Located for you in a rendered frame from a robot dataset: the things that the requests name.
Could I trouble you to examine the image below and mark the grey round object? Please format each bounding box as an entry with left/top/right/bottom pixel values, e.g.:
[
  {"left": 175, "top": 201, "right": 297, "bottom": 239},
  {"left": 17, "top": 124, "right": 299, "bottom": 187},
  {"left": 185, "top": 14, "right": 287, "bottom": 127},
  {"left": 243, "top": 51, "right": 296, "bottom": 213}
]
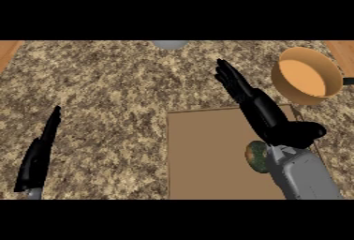
[{"left": 150, "top": 40, "right": 190, "bottom": 51}]

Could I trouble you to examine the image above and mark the orange pot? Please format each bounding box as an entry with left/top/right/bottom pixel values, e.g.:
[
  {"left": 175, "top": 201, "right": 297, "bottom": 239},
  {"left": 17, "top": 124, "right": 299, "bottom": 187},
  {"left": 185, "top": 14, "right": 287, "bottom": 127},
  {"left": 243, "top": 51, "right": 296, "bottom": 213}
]
[{"left": 269, "top": 46, "right": 354, "bottom": 106}]

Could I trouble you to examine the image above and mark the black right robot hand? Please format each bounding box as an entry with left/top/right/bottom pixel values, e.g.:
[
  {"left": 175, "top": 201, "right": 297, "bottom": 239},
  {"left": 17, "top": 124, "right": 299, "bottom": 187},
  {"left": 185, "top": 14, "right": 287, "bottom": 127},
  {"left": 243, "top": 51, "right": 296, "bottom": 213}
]
[{"left": 213, "top": 58, "right": 327, "bottom": 150}]

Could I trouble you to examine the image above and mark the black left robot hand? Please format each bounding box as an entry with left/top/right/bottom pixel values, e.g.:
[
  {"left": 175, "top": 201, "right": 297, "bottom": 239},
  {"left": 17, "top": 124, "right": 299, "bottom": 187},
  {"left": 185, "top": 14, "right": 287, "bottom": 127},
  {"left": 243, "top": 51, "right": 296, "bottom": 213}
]
[{"left": 11, "top": 105, "right": 61, "bottom": 193}]

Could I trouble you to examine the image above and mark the brown flat tray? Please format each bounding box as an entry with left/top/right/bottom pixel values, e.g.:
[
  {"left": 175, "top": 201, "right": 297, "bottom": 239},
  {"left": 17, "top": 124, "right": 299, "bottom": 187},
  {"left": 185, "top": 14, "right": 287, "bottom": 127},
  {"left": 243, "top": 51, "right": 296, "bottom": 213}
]
[{"left": 165, "top": 104, "right": 325, "bottom": 201}]

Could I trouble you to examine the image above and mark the green mottled squash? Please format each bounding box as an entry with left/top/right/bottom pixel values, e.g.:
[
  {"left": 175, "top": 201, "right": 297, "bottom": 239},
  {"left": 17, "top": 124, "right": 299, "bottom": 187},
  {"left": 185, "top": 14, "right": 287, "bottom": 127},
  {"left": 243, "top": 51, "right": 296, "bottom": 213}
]
[{"left": 243, "top": 140, "right": 272, "bottom": 174}]

